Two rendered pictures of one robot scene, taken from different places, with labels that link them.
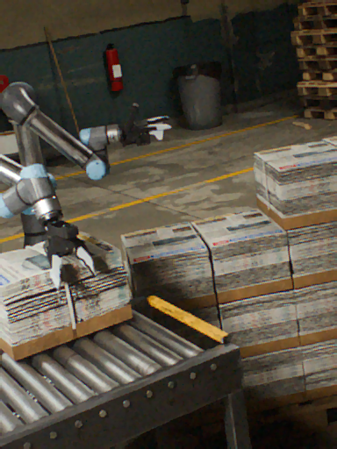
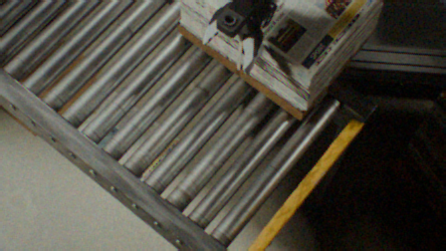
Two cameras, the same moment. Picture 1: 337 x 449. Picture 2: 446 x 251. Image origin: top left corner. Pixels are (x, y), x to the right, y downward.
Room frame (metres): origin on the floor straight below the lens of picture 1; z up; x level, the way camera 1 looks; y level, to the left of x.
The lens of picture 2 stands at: (1.81, -0.38, 2.35)
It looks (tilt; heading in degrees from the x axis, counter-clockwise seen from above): 67 degrees down; 64
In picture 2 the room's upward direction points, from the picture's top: 4 degrees clockwise
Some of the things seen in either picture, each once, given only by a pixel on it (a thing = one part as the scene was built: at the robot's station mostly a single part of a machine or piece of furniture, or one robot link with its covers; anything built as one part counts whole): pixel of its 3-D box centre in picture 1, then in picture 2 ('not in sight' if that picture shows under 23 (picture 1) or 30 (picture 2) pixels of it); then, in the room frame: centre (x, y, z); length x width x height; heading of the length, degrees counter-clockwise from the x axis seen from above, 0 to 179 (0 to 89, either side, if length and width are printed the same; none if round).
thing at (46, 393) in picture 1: (36, 384); (150, 74); (2.00, 0.42, 0.77); 0.47 x 0.05 x 0.05; 28
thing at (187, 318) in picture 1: (185, 317); (305, 189); (2.21, 0.00, 0.81); 0.43 x 0.03 x 0.02; 28
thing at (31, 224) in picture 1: (35, 210); not in sight; (3.06, 0.52, 0.98); 0.13 x 0.12 x 0.14; 179
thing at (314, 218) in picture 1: (304, 205); not in sight; (3.02, -0.52, 0.86); 0.38 x 0.29 x 0.04; 7
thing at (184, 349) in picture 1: (161, 336); (277, 169); (2.19, 0.08, 0.77); 0.47 x 0.05 x 0.05; 28
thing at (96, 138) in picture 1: (95, 138); not in sight; (3.18, 0.25, 1.21); 0.11 x 0.08 x 0.09; 89
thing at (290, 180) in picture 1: (303, 183); not in sight; (3.02, -0.52, 0.95); 0.38 x 0.29 x 0.23; 7
